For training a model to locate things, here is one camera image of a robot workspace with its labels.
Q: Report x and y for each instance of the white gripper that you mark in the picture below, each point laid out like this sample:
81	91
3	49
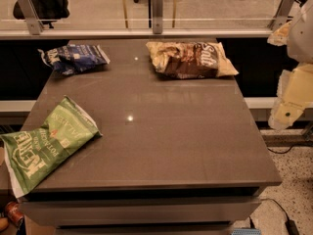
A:
302	38

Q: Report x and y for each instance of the red soda can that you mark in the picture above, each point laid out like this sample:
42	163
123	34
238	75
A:
13	213

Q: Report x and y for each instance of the black bag behind glass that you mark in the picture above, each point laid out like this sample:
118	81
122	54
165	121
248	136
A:
49	11

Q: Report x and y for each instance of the brown salt chip bag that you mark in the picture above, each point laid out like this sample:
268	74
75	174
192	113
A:
190	60

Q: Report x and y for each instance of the grey drawer cabinet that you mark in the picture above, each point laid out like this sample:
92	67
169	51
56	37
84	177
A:
209	207

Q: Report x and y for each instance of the metal glass railing post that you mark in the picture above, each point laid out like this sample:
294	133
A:
157	16

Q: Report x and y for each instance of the green jalapeno chip bag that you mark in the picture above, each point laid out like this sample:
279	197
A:
30	156

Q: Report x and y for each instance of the blue chip bag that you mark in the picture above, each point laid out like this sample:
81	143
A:
74	58

